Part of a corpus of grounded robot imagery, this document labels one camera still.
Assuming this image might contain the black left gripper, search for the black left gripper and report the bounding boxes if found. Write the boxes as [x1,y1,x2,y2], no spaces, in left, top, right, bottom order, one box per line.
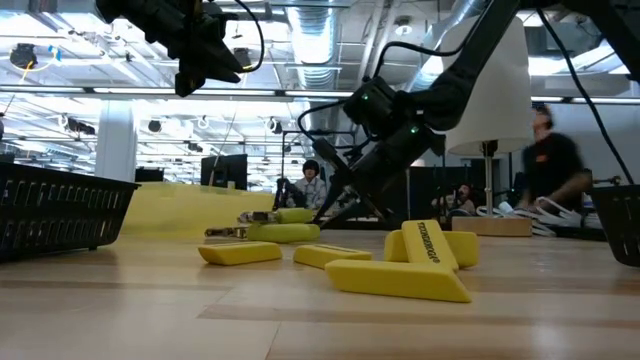
[94,0,246,84]

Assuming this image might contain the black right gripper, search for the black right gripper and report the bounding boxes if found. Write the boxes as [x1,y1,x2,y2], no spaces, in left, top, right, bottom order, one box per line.
[313,123,447,228]

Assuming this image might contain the yellow eraser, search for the yellow eraser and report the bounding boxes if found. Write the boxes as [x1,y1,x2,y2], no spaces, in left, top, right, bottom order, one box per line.
[383,228,481,270]
[401,219,460,274]
[292,243,374,271]
[324,258,473,304]
[197,240,284,267]

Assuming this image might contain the green handled pliers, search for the green handled pliers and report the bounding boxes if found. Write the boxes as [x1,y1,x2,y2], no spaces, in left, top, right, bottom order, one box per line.
[203,222,322,245]
[237,207,315,226]

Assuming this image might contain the black ceiling device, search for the black ceiling device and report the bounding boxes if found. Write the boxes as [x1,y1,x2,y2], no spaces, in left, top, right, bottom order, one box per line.
[8,42,39,71]
[233,47,254,70]

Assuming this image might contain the person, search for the person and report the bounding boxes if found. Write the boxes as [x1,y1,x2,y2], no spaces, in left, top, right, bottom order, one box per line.
[292,158,330,210]
[517,102,595,214]
[432,182,477,217]

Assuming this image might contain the black computer monitor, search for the black computer monitor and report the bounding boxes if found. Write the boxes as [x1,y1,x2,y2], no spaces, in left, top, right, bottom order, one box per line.
[200,153,249,192]

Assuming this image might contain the white building column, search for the white building column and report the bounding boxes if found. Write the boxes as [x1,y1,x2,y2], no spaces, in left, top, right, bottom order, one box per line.
[94,99,139,184]

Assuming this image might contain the small black monitor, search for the small black monitor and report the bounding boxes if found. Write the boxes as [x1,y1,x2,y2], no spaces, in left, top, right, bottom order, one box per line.
[134,166,166,184]

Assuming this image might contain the yellow translucent plastic bin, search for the yellow translucent plastic bin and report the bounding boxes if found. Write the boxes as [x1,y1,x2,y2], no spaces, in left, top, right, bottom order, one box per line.
[121,181,276,237]

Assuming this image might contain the white shade wooden base lamp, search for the white shade wooden base lamp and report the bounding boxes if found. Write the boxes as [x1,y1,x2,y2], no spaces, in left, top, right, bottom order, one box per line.
[439,12,535,238]

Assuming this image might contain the black mesh basket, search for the black mesh basket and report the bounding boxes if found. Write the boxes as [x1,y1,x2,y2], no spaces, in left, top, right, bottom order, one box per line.
[0,161,141,264]
[588,183,640,268]

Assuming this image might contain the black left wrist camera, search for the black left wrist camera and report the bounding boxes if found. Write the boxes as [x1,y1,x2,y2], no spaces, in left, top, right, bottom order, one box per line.
[173,58,202,99]

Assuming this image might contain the silver spiral ventilation duct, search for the silver spiral ventilation duct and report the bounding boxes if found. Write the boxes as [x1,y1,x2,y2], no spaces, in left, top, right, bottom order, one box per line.
[285,0,342,132]

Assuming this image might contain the white cable bundle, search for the white cable bundle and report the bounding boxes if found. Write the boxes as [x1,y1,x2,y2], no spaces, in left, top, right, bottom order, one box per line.
[477,196,604,236]

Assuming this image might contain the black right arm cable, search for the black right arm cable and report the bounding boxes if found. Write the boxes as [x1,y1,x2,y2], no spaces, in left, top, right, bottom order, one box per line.
[536,5,636,185]

